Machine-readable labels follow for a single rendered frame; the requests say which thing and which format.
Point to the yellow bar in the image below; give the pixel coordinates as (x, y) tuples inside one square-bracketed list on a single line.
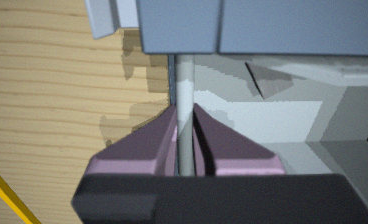
[(7, 194)]

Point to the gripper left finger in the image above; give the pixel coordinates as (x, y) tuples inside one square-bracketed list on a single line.
[(142, 151)]

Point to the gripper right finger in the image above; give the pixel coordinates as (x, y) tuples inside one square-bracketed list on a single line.
[(227, 152)]

